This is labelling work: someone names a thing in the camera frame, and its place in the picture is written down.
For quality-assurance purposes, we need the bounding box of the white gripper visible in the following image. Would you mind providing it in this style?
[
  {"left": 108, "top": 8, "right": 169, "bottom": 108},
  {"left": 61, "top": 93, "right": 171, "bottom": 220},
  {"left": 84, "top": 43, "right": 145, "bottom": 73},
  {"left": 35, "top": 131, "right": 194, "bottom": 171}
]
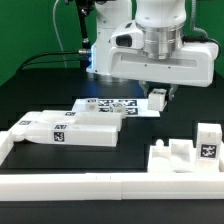
[{"left": 109, "top": 42, "right": 218, "bottom": 101}]

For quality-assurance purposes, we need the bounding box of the white chair seat piece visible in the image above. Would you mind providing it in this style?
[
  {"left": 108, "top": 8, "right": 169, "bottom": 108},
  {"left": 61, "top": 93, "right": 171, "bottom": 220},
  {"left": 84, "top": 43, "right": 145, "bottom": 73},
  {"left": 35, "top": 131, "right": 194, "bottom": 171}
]
[{"left": 147, "top": 138, "right": 224, "bottom": 174}]

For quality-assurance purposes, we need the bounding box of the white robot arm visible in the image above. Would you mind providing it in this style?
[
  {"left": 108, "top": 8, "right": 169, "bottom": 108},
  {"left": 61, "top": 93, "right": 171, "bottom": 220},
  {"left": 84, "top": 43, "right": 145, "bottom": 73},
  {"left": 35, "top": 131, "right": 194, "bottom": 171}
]
[{"left": 87, "top": 0, "right": 219, "bottom": 92}]

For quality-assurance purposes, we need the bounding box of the white flat back plate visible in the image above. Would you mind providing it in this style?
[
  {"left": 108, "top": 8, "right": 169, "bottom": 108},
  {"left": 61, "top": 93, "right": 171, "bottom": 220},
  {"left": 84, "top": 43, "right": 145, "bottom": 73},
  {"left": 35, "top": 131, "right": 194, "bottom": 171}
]
[{"left": 71, "top": 97, "right": 162, "bottom": 119}]

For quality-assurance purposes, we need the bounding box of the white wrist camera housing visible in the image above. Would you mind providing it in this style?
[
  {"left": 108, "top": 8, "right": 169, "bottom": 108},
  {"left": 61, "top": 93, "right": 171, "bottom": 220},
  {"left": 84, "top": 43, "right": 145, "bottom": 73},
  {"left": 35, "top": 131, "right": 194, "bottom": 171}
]
[{"left": 111, "top": 20, "right": 144, "bottom": 49}]

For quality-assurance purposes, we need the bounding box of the black cable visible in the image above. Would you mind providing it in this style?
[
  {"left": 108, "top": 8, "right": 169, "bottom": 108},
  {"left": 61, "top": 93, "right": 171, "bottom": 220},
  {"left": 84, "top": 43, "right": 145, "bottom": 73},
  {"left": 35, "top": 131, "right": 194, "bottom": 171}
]
[{"left": 16, "top": 49, "right": 91, "bottom": 73}]

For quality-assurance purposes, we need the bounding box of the white front fence rail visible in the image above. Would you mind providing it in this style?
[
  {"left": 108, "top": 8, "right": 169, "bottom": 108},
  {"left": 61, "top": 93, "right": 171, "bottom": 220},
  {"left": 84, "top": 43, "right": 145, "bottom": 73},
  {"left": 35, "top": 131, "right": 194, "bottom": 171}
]
[{"left": 0, "top": 173, "right": 224, "bottom": 201}]

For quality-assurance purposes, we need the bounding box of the white fence rail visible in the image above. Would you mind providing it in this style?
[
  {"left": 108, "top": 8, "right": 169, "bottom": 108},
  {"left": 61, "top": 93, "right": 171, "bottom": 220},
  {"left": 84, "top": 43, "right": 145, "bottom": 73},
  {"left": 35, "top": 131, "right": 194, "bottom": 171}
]
[
  {"left": 0, "top": 173, "right": 224, "bottom": 201},
  {"left": 0, "top": 131, "right": 14, "bottom": 166}
]

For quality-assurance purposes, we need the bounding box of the white thin cable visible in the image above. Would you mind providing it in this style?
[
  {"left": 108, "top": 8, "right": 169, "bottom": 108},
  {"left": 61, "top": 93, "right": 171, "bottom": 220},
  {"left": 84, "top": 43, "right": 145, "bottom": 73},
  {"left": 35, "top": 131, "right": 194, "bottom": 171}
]
[{"left": 52, "top": 0, "right": 69, "bottom": 69}]

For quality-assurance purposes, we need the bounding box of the white left fence rail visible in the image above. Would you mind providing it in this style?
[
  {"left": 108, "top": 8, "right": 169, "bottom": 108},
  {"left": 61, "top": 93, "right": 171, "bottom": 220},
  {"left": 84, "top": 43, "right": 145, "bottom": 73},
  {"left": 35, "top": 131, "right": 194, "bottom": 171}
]
[{"left": 0, "top": 131, "right": 14, "bottom": 166}]

